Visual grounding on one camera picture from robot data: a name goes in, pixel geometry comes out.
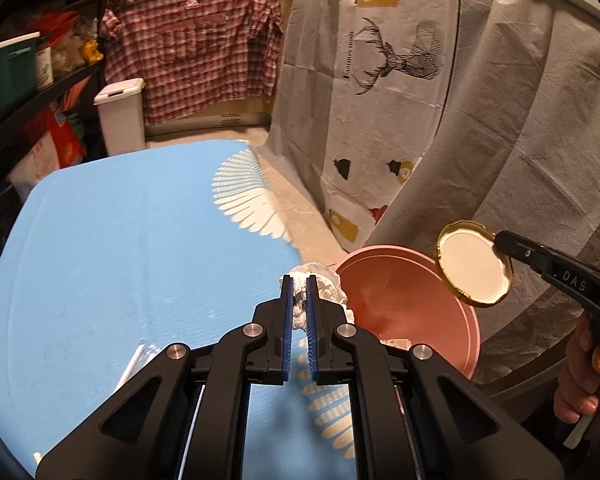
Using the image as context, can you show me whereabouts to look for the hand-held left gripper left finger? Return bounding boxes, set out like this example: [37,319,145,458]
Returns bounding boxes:
[35,274,295,480]

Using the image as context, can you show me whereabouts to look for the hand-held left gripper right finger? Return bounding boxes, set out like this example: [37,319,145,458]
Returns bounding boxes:
[306,274,566,480]

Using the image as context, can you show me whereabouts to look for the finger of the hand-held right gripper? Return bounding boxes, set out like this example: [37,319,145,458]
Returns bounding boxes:
[494,230,556,276]

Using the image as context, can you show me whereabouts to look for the large white tissue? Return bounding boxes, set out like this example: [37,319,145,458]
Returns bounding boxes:
[286,261,356,331]

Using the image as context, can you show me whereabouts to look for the gold rimmed jar lid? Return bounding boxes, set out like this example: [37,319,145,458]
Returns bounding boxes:
[436,220,516,307]

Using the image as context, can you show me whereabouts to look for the pink round bin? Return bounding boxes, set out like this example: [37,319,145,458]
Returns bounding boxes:
[334,245,482,381]

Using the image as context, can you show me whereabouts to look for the person's right hand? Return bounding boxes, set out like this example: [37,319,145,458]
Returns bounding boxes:
[554,310,600,423]

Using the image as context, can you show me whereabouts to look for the grey deer print cloth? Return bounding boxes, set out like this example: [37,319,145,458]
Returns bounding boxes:
[265,0,600,396]

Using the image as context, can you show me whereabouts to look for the white lidded bin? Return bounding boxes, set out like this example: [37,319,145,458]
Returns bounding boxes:
[94,78,147,157]

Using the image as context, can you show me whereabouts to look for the red plaid shirt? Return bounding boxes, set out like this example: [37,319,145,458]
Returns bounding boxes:
[100,0,283,126]

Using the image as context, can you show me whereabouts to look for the red and white sack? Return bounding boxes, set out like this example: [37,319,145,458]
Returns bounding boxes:
[7,102,88,196]

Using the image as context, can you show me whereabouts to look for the black shelf rack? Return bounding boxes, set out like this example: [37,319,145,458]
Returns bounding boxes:
[0,0,111,221]

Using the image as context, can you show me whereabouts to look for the white plastic bags bundle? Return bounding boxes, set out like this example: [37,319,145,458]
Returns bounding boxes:
[52,30,86,72]

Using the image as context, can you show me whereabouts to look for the white labelled cup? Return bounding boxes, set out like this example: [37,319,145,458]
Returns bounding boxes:
[35,46,55,90]

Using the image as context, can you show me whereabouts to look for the green storage box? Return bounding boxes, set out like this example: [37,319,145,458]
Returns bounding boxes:
[0,32,41,118]

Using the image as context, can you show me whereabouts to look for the orange plastic bag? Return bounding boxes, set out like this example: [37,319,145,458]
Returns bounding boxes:
[32,10,81,43]

